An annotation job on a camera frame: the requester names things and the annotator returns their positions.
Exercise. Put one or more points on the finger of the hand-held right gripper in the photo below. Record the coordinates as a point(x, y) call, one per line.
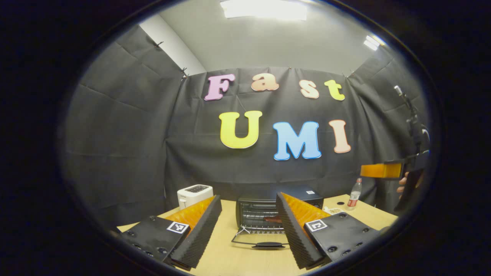
point(383, 170)

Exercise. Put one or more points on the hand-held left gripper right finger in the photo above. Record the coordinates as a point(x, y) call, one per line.
point(295, 234)

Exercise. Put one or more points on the clear plastic water bottle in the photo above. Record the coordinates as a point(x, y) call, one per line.
point(354, 197)

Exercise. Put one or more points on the white divided snack plate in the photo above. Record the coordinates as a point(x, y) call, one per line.
point(334, 211)

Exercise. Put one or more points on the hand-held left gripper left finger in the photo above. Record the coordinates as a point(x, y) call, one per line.
point(199, 234)

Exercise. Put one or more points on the red roasted meat piece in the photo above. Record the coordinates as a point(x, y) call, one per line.
point(273, 219)

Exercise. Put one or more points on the large ceiling light panel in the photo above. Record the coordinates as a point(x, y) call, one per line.
point(264, 8)

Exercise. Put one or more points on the white toaster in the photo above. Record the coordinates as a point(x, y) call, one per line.
point(193, 193)

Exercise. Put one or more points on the black backdrop cloth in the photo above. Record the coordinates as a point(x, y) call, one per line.
point(122, 122)

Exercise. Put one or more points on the small ceiling light panel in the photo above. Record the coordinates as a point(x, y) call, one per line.
point(374, 42)

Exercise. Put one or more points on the black electric oven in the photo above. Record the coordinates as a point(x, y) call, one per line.
point(257, 209)

